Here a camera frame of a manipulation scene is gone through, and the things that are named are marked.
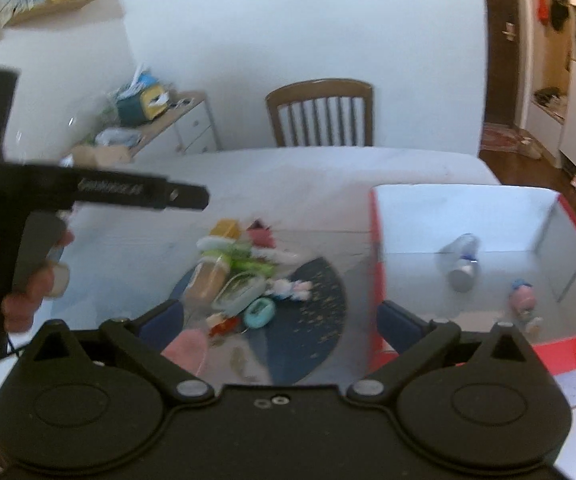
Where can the patterned rug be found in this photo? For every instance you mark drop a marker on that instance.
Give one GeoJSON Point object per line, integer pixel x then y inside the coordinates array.
{"type": "Point", "coordinates": [502, 139]}

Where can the low white cabinet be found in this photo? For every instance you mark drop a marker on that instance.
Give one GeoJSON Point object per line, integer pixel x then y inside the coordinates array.
{"type": "Point", "coordinates": [542, 135]}

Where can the clear bag with purple piece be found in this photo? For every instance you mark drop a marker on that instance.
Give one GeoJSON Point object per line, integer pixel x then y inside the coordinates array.
{"type": "Point", "coordinates": [460, 265]}

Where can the small red toy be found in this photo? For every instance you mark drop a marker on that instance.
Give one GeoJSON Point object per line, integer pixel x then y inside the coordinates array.
{"type": "Point", "coordinates": [223, 324]}

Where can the white tube with green label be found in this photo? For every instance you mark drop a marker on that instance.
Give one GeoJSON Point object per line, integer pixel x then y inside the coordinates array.
{"type": "Point", "coordinates": [213, 244]}

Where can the brown door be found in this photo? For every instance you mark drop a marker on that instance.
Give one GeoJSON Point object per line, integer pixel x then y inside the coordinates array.
{"type": "Point", "coordinates": [500, 75]}

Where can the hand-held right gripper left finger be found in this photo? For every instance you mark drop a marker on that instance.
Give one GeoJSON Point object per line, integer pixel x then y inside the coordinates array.
{"type": "Point", "coordinates": [160, 322]}

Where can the round dark blue mat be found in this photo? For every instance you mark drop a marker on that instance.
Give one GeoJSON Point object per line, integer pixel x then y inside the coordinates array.
{"type": "Point", "coordinates": [318, 330]}

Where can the pastel toy figure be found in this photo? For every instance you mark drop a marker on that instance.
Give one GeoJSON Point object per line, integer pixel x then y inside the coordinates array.
{"type": "Point", "coordinates": [288, 290]}

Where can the green packet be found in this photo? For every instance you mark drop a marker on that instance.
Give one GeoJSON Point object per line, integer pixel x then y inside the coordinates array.
{"type": "Point", "coordinates": [248, 266]}

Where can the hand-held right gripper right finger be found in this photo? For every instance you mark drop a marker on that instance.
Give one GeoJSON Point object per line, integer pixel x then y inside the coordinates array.
{"type": "Point", "coordinates": [397, 327]}

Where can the brown wooden chair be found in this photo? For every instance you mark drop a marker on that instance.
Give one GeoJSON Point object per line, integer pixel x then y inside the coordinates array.
{"type": "Point", "coordinates": [318, 87]}

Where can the pink binder clip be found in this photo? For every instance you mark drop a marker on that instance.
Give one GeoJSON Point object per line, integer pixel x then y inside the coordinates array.
{"type": "Point", "coordinates": [260, 236]}

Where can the yellow block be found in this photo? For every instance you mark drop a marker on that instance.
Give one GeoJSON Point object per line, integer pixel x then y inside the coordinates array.
{"type": "Point", "coordinates": [225, 230]}

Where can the white plastic bag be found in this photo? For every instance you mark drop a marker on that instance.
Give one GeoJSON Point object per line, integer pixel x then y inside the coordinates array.
{"type": "Point", "coordinates": [118, 136]}

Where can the amber glass jar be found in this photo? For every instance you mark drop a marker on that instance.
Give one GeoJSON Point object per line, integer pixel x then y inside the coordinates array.
{"type": "Point", "coordinates": [208, 282]}

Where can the teal tissue box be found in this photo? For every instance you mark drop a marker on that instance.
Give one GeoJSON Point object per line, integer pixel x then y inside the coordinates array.
{"type": "Point", "coordinates": [133, 110]}

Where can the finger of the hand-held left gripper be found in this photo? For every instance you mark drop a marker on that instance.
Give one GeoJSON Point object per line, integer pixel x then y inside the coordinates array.
{"type": "Point", "coordinates": [183, 197]}

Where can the white cardboard box red edges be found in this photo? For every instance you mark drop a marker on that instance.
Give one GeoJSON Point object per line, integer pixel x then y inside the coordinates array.
{"type": "Point", "coordinates": [467, 220]}

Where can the pink and blue toy figure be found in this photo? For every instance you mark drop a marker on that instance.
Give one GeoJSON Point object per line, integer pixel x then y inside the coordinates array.
{"type": "Point", "coordinates": [523, 300]}

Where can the person's left hand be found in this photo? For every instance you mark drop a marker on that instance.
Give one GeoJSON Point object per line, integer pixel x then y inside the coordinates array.
{"type": "Point", "coordinates": [28, 302]}

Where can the pink rounded object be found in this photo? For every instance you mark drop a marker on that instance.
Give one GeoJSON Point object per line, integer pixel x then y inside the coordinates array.
{"type": "Point", "coordinates": [185, 352]}

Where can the hanging red and black clothes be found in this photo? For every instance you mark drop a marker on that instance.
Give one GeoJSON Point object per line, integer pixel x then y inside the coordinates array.
{"type": "Point", "coordinates": [552, 10]}

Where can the white drawer cabinet wooden top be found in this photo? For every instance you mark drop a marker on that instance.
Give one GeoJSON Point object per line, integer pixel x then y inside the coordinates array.
{"type": "Point", "coordinates": [195, 130]}

